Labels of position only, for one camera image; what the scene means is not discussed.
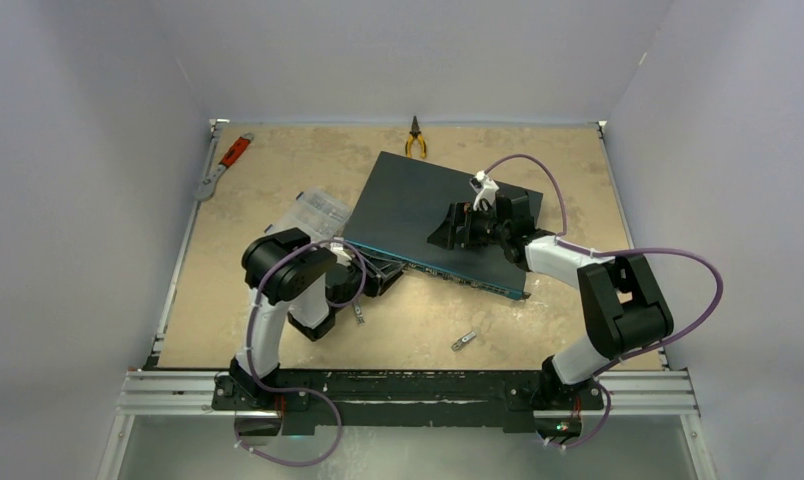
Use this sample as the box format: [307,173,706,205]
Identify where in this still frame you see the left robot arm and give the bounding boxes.
[229,227,403,409]

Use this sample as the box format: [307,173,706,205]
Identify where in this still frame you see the red handled adjustable wrench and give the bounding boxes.
[194,132,255,202]

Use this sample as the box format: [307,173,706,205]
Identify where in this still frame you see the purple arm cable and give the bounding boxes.
[484,154,725,452]
[232,237,370,468]

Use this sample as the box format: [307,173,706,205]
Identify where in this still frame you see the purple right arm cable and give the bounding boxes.
[484,154,725,452]

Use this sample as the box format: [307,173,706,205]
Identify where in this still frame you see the clear plastic organizer box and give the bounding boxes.
[265,187,352,241]

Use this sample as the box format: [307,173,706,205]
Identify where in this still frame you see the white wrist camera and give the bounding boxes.
[469,170,499,211]
[327,242,357,266]

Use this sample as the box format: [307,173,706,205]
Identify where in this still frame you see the aluminium frame rail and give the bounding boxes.
[118,370,699,416]

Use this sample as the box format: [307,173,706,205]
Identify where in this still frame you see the dark grey network switch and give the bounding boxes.
[342,152,529,300]

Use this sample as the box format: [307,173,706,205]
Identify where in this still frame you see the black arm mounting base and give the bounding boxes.
[212,367,604,438]

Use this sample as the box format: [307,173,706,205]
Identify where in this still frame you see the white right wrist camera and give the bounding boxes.
[469,170,499,211]

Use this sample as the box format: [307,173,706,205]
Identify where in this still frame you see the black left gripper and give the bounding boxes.
[331,249,404,314]

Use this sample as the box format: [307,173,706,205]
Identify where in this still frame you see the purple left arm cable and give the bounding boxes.
[232,237,370,468]

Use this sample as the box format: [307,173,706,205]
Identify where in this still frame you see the small white network plug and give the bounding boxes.
[353,303,365,325]

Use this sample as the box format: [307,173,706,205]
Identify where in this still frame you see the yellow handled pliers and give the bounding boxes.
[404,115,428,159]

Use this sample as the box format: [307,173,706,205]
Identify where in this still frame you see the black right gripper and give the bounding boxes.
[428,203,509,251]

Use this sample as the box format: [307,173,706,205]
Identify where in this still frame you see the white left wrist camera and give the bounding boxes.
[327,242,357,266]

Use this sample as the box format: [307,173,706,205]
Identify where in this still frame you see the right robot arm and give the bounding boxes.
[427,194,674,407]

